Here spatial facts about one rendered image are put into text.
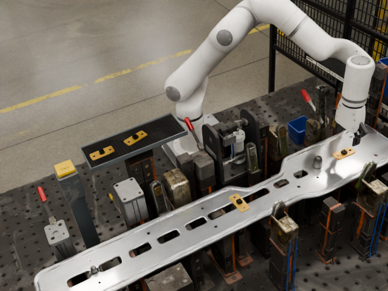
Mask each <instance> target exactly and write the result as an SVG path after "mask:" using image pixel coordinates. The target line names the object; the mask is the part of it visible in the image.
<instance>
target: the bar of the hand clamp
mask: <svg viewBox="0 0 388 291"><path fill-rule="evenodd" d="M329 94H330V90H329V89H327V88H326V86H325V85H324V84H321V85H319V86H316V87H315V118H316V120H317V121H318V122H319V129H320V117H321V118H322V120H323V121H324V123H323V124H322V125H324V126H326V97H327V96H328V95H329Z"/></svg>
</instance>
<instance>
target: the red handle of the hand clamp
mask: <svg viewBox="0 0 388 291"><path fill-rule="evenodd" d="M300 93H301V94H302V96H303V98H304V100H305V101H306V103H307V104H308V106H309V108H310V109H311V111H312V112H313V114H314V116H315V106H314V104H313V103H312V101H311V98H310V97H309V95H308V94H307V92H306V90H305V89H302V90H301V92H300ZM323 123H324V121H323V120H322V118H321V117H320V124H323Z"/></svg>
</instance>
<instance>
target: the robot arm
mask: <svg viewBox="0 0 388 291"><path fill-rule="evenodd" d="M261 23H265V24H273V25H275V26H276V27H277V28H278V29H279V30H280V31H282V32H283V33H284V34H285V35H286V36H287V37H288V38H289V39H291V40H292V41H293V42H294V43H295V44H297V45H298V46H299V47H300V48H301V49H302V50H304V51H305V52H306V53H307V54H308V55H309V56H310V57H312V58H313V59H315V60H317V61H324V60H326V59H328V58H335V59H338V60H340V61H341V62H343V63H344V64H345V65H346V69H345V76H344V83H343V87H342V95H341V99H340V101H339V104H338V106H337V109H333V114H334V115H333V117H334V119H335V121H334V122H335V124H336V125H335V131H334V132H335V133H338V132H340V131H342V127H344V128H345V129H346V130H348V131H350V132H351V133H354V136H355V137H354V138H353V143H352V146H353V147H354V146H356V145H359V144H360V140H361V138H362V137H364V136H366V135H367V134H368V130H367V129H366V127H365V126H364V121H365V104H366V102H367V97H368V91H369V88H370V82H371V77H372V75H373V73H374V70H375V62H374V60H373V59H372V58H371V57H370V56H369V55H368V54H367V53H366V52H365V51H364V50H363V49H362V48H361V47H359V46H358V45H357V44H355V43H353V42H351V41H350V40H347V39H341V38H332V37H331V36H330V35H328V34H327V33H326V32H325V31H324V30H322V29H321V27H320V26H318V25H317V24H316V23H315V22H314V21H313V20H312V19H310V18H309V17H308V16H307V15H306V14H305V13H304V12H303V11H302V10H300V9H299V8H298V7H297V6H296V5H295V4H294V3H293V2H292V1H290V0H243V1H242V2H240V3H239V4H238V5H237V6H235V7H234V8H233V9H232V10H231V11H230V12H229V13H228V14H227V15H226V16H225V17H224V18H223V19H222V20H221V21H220V22H219V23H218V24H217V25H216V26H215V27H214V29H213V30H212V31H211V32H210V34H209V35H208V37H207V38H206V40H205V41H204V42H203V43H202V44H201V45H200V46H199V48H198V49H197V50H196V51H195V52H194V53H193V54H192V55H191V56H190V57H189V58H188V59H187V60H186V61H185V62H184V63H183V64H182V65H181V66H180V67H179V68H178V69H177V70H175V71H174V72H173V73H172V74H171V75H170V76H169V77H168V79H167V80H166V82H165V86H164V89H165V94H166V96H167V97H168V98H169V99H170V100H172V101H174V102H176V116H177V119H178V120H179V121H180V123H182V124H183V126H184V127H185V128H186V129H187V130H188V135H186V136H183V137H180V138H178V139H175V141H174V143H173V148H174V151H175V153H176V154H177V155H181V154H183V153H185V152H187V153H188V154H192V153H194V152H197V151H199V149H198V147H197V142H196V140H195V138H194V136H193V134H192V132H191V131H189V129H188V127H187V125H186V123H185V121H184V119H185V117H188V118H189V119H190V121H191V123H192V125H193V127H194V131H195V133H196V136H197V137H198V139H199V141H200V142H202V144H203V136H202V125H204V118H203V106H202V104H203V99H204V96H205V93H206V89H207V84H208V74H209V73H210V72H211V71H212V70H213V69H214V68H215V67H216V66H217V65H218V64H219V63H220V62H221V61H222V60H223V59H224V58H225V57H226V56H227V55H228V54H229V53H230V52H231V51H232V50H233V49H234V48H235V47H236V46H237V45H238V44H239V43H240V42H241V41H242V40H243V39H244V38H245V37H246V36H247V35H248V33H249V32H250V31H251V30H252V29H253V28H254V27H255V26H257V25H258V24H261ZM357 131H359V135H358V134H357Z"/></svg>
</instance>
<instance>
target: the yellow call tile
mask: <svg viewBox="0 0 388 291"><path fill-rule="evenodd" d="M54 168H55V171H56V172H57V175H58V177H59V178H60V177H62V176H65V175H67V174H70V173H72V172H74V171H76V170H75V168H74V166H73V164H72V161H71V160H67V161H64V162H62V163H59V164H57V165H54Z"/></svg>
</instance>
